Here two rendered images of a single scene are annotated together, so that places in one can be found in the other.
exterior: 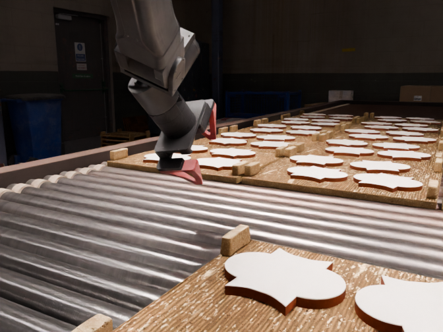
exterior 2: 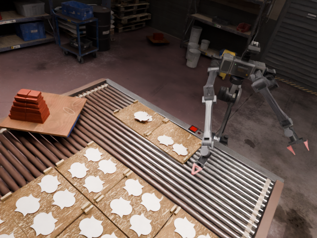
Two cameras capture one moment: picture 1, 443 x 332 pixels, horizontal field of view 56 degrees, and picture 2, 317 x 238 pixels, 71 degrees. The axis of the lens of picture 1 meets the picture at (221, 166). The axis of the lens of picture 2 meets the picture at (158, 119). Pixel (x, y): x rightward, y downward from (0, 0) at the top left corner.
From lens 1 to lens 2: 2.10 m
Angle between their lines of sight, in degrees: 130
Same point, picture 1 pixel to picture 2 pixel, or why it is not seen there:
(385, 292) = (169, 143)
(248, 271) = (184, 150)
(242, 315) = (186, 145)
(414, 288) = (165, 142)
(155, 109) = not seen: hidden behind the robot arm
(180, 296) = (193, 150)
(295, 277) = (179, 148)
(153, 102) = not seen: hidden behind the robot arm
